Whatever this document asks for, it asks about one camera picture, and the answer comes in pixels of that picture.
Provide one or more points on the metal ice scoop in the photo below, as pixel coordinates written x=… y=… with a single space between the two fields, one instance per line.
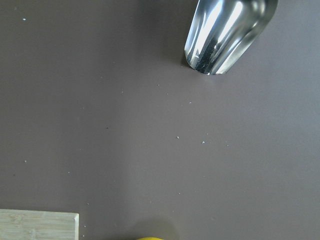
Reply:
x=222 y=30

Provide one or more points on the yellow lemon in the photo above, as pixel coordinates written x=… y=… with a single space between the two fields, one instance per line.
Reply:
x=150 y=238

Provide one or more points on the bamboo cutting board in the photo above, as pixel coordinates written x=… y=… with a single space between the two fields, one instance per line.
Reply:
x=38 y=225

